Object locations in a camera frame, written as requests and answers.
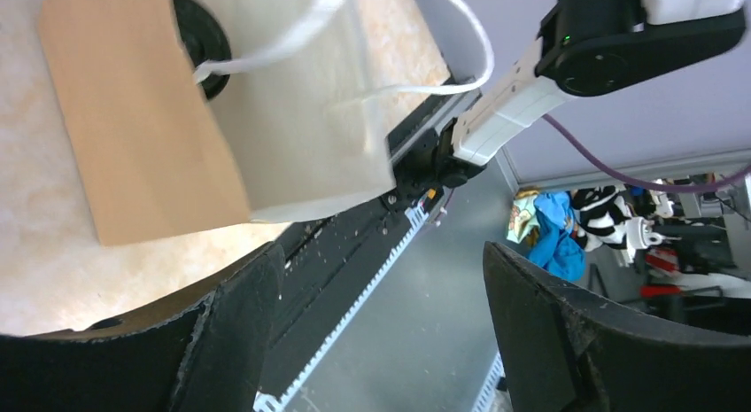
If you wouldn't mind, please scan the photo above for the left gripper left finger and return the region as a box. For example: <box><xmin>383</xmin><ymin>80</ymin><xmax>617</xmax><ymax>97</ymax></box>
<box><xmin>1</xmin><ymin>243</ymin><xmax>284</xmax><ymax>411</ymax></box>

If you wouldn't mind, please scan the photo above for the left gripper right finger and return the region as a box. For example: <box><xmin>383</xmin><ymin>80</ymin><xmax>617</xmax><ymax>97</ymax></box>
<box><xmin>483</xmin><ymin>242</ymin><xmax>750</xmax><ymax>411</ymax></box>

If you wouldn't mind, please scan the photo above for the brown paper takeout bag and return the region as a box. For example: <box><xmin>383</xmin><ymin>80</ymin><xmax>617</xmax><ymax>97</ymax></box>
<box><xmin>37</xmin><ymin>0</ymin><xmax>471</xmax><ymax>247</ymax></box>

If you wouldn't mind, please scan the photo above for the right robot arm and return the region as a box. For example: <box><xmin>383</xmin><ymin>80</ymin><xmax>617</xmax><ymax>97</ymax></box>
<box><xmin>395</xmin><ymin>0</ymin><xmax>747</xmax><ymax>195</ymax></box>

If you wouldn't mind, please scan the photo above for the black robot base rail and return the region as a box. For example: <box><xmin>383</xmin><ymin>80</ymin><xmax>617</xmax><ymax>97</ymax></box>
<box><xmin>252</xmin><ymin>89</ymin><xmax>480</xmax><ymax>411</ymax></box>

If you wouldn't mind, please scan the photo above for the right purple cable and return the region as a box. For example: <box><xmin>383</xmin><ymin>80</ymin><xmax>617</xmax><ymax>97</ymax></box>
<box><xmin>542</xmin><ymin>113</ymin><xmax>751</xmax><ymax>194</ymax></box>

